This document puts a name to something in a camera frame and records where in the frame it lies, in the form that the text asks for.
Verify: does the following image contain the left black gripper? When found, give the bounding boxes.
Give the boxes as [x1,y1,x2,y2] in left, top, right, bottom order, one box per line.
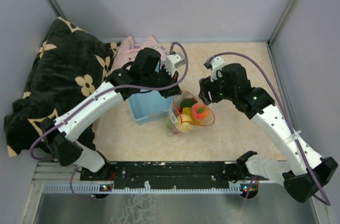
[142,64,182,98]

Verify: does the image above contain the pink cloth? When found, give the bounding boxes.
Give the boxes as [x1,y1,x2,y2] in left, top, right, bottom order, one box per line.
[107,36,167,76]

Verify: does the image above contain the light blue plastic basket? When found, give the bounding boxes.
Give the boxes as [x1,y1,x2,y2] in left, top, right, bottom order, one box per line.
[128,90,173,125]

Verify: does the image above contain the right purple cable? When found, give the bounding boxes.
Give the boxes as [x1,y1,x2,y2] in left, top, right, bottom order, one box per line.
[208,52,332,206]

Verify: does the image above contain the yellow pear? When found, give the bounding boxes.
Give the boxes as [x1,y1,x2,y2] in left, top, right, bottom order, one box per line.
[175,120,193,133]

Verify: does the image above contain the orange peach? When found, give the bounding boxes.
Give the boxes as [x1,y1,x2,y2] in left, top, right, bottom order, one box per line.
[191,103,209,122]

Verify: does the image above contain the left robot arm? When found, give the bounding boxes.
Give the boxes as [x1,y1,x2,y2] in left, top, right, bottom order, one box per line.
[41,48,186,180]

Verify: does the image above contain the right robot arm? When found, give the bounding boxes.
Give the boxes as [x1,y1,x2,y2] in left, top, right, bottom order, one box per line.
[199,61,338,203]

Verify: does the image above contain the green grape bunch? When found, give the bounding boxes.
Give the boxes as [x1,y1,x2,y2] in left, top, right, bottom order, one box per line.
[166,120,175,133]

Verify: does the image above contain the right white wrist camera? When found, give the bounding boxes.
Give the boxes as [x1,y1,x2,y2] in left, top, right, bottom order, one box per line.
[204,57,225,82]

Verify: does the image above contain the red strawberry bunch with leaves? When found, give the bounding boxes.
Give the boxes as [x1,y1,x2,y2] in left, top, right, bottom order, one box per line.
[180,98,197,109]

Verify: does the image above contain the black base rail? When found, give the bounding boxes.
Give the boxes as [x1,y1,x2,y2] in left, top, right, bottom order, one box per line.
[80,161,251,189]

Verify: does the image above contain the yellow starfruit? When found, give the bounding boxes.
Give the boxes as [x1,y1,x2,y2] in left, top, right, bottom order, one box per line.
[182,107,192,116]

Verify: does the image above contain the clear zip top bag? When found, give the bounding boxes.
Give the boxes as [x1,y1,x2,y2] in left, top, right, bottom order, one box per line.
[166,91,216,135]

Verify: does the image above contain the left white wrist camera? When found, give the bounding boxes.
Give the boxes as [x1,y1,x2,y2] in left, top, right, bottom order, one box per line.
[161,53,186,77]

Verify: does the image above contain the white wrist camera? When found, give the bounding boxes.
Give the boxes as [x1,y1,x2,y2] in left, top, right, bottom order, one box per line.
[161,53,186,77]
[204,57,225,82]

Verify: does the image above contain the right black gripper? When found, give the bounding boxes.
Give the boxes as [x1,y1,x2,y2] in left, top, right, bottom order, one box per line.
[199,69,236,105]

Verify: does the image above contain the black floral plush blanket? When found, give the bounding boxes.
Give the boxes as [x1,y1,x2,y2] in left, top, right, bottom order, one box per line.
[4,17,121,157]

